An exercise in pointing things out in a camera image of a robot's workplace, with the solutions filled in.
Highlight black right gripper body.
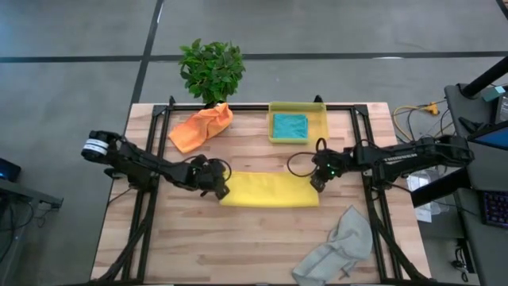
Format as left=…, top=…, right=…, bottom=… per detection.
left=311, top=149, right=356, bottom=180

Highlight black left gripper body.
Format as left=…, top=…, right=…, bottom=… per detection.
left=186, top=154, right=231, bottom=191

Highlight teal microfiber towel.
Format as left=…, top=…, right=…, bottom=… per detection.
left=271, top=113, right=310, bottom=140

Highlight yellow microfiber towel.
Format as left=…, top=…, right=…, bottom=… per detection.
left=219, top=170, right=321, bottom=209

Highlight grey waffle microfiber towel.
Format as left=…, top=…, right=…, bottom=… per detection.
left=291, top=205, right=374, bottom=286

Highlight orange microfiber towel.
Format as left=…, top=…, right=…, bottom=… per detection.
left=167, top=102, right=234, bottom=154

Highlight yellow-green plastic bin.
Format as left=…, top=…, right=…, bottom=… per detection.
left=267, top=101, right=330, bottom=145

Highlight white plastic bag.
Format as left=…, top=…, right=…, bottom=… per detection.
left=406, top=169, right=442, bottom=223

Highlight green leafy plant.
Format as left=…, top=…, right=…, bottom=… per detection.
left=178, top=38, right=246, bottom=105

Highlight grey equipment cart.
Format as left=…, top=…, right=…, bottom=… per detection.
left=443, top=83, right=508, bottom=286

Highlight laptop with blue screen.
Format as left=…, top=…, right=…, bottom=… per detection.
left=468, top=118, right=508, bottom=153

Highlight black keyboard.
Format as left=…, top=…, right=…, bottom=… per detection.
left=481, top=190, right=508, bottom=230

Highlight small teal box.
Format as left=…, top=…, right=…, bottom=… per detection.
left=481, top=85, right=506, bottom=103

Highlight black pole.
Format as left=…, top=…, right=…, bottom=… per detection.
left=460, top=55, right=508, bottom=99

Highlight grey table leg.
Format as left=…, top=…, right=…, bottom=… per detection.
left=0, top=178, right=64, bottom=211

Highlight dark electronic device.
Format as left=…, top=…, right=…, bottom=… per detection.
left=0, top=157, right=22, bottom=183

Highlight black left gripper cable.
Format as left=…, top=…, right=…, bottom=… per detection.
left=174, top=154, right=233, bottom=184

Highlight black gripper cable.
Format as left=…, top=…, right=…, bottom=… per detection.
left=174, top=154, right=233, bottom=184
left=286, top=137, right=330, bottom=178

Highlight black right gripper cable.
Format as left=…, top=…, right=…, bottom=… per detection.
left=286, top=137, right=330, bottom=178

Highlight yellow floor cable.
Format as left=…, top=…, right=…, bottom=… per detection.
left=391, top=102, right=441, bottom=141

